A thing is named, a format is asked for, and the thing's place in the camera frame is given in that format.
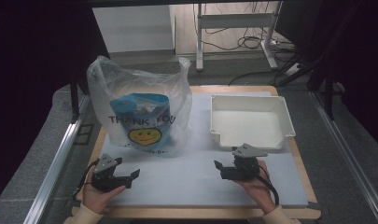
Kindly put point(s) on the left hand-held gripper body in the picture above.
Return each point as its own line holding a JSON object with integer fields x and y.
{"x": 104, "y": 165}

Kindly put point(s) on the person's left hand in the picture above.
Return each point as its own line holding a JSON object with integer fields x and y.
{"x": 96, "y": 199}

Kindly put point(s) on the aluminium rail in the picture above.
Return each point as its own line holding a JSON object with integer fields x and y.
{"x": 348, "y": 155}
{"x": 53, "y": 168}

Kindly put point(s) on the white plastic bin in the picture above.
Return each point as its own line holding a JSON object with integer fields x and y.
{"x": 249, "y": 124}

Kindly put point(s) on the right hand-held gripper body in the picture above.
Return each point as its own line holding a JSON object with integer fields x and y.
{"x": 247, "y": 168}

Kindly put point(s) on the white desk frame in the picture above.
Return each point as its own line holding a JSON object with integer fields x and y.
{"x": 233, "y": 21}

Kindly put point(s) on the person's right hand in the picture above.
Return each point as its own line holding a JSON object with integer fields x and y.
{"x": 258, "y": 189}

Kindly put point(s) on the white foam mat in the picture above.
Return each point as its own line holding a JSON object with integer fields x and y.
{"x": 183, "y": 180}

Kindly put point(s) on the black curtain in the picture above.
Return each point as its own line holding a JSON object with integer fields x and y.
{"x": 28, "y": 77}
{"x": 357, "y": 62}

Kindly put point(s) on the white cabinet panel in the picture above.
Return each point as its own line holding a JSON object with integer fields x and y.
{"x": 133, "y": 28}

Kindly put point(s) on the blue snack packet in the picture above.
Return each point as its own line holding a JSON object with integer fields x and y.
{"x": 154, "y": 105}

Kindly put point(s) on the translucent white plastic bag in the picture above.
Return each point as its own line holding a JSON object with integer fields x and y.
{"x": 140, "y": 81}

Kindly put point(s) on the black metal stand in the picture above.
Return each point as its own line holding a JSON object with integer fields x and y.
{"x": 74, "y": 102}

